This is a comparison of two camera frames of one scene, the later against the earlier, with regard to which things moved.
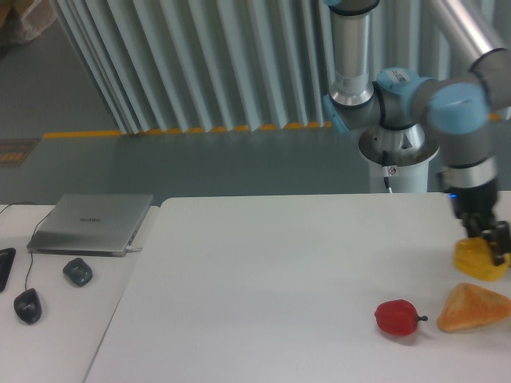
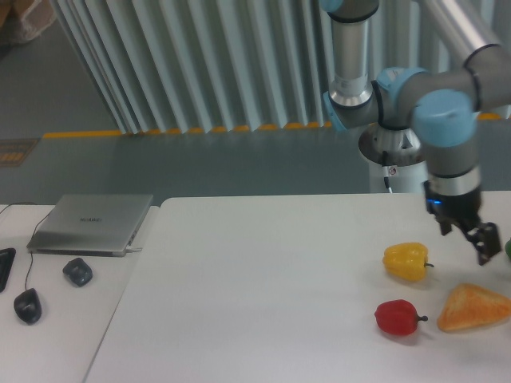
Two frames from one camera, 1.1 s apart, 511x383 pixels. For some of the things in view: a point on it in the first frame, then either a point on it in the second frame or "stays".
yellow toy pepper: x=473 y=255 -> x=406 y=262
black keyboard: x=6 y=259 stays
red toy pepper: x=398 y=317 stays
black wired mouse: x=28 y=306 stays
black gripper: x=479 y=200 -> x=465 y=208
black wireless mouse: x=78 y=271 stays
